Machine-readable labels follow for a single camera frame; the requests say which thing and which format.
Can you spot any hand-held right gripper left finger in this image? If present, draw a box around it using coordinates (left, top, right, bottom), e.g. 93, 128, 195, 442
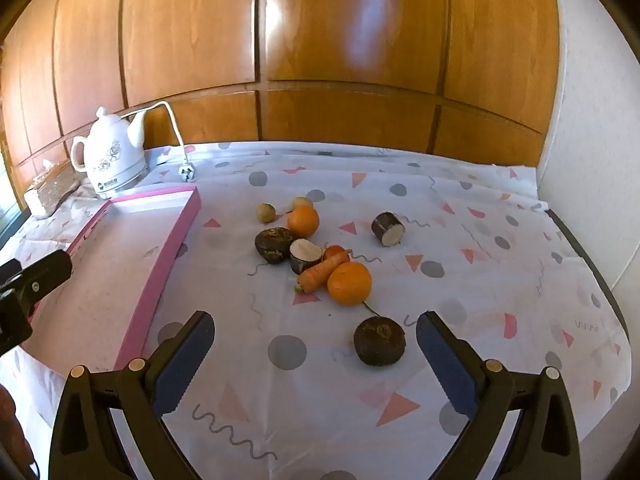
48, 310, 216, 480

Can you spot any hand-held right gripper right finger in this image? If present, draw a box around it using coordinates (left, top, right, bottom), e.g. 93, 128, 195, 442
416, 311, 583, 480

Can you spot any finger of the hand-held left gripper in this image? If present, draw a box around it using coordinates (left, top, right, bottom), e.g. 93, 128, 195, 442
14, 249, 72, 308

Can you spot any pink shallow tray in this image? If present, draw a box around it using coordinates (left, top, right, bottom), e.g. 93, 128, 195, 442
20, 186, 202, 373

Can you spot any round dark root vegetable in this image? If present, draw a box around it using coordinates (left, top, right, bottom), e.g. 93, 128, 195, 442
353, 316, 407, 367

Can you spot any large orange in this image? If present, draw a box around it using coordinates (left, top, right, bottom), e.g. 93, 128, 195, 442
327, 262, 373, 307

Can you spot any cut dark root piece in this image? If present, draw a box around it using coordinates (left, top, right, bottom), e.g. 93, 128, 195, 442
288, 239, 324, 276
371, 212, 405, 248

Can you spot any orange carrot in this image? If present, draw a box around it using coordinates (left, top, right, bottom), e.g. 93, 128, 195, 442
294, 251, 351, 295

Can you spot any person's left forearm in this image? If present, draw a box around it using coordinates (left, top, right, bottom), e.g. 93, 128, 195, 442
0, 384, 34, 467

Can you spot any glittery tissue box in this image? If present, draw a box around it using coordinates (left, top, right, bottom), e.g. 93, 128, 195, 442
24, 159, 82, 219

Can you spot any white patterned tablecloth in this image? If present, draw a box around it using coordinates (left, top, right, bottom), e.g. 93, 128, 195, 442
0, 141, 632, 480

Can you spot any white ceramic electric kettle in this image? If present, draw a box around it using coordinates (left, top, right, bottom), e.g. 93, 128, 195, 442
70, 106, 150, 199

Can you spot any lumpy dark root vegetable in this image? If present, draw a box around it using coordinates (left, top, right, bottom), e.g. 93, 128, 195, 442
254, 227, 296, 265

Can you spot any small orange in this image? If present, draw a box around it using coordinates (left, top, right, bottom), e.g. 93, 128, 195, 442
287, 205, 320, 239

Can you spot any white power cord with plug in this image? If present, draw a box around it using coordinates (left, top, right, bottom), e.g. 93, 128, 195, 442
131, 101, 198, 183

